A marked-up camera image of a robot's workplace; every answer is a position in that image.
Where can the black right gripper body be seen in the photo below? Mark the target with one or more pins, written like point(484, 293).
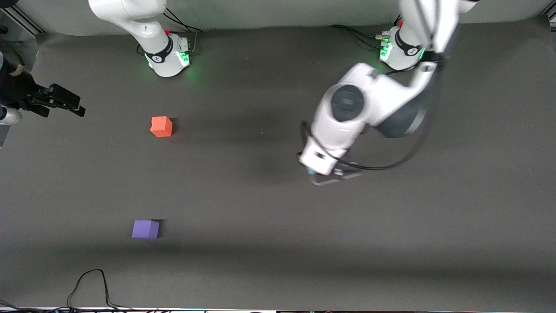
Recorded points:
point(25, 95)

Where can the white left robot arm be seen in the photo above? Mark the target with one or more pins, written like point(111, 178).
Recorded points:
point(347, 121)

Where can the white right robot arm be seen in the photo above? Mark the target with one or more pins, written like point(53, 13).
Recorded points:
point(147, 26)

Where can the orange foam block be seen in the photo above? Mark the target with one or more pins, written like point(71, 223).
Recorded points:
point(161, 126)

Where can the purple foam block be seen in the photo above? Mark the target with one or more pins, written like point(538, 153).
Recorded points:
point(145, 229)

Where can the dark grey table mat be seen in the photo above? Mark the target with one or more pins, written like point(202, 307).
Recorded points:
point(278, 217)

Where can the aluminium frame rail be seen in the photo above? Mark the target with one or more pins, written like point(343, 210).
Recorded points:
point(26, 21)

